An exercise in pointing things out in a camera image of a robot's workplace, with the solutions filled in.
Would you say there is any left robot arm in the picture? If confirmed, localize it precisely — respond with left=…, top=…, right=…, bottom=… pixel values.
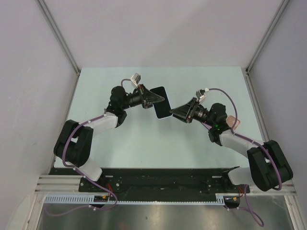
left=53, top=84, right=165, bottom=192

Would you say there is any blue cased phone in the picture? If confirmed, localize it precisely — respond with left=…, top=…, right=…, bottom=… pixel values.
left=150, top=86, right=172, bottom=120

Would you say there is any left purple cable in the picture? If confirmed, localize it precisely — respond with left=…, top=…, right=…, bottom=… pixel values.
left=44, top=78, right=135, bottom=216

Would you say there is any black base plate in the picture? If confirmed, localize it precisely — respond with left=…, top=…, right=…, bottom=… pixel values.
left=47, top=167, right=252, bottom=202

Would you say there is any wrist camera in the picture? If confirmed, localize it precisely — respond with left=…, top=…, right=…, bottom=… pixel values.
left=130, top=73, right=141, bottom=88
left=196, top=88, right=209, bottom=104

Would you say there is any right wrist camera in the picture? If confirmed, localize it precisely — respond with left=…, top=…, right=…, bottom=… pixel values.
left=196, top=88, right=209, bottom=104

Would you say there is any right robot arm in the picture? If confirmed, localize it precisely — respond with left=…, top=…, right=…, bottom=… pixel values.
left=170, top=98, right=293, bottom=192

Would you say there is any white cable duct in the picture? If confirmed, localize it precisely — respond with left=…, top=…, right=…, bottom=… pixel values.
left=44, top=194, right=240, bottom=205

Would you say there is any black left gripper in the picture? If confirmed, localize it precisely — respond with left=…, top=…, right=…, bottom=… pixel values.
left=120, top=84, right=164, bottom=110

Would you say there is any aluminium rail frame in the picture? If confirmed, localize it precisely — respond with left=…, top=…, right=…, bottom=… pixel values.
left=35, top=174, right=83, bottom=194

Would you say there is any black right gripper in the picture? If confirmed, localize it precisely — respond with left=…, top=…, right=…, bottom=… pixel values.
left=170, top=97, right=215, bottom=127

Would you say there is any pink phone case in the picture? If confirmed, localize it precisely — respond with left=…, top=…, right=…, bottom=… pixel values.
left=226, top=115, right=240, bottom=130

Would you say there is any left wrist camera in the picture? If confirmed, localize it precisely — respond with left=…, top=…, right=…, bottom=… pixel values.
left=130, top=73, right=141, bottom=88

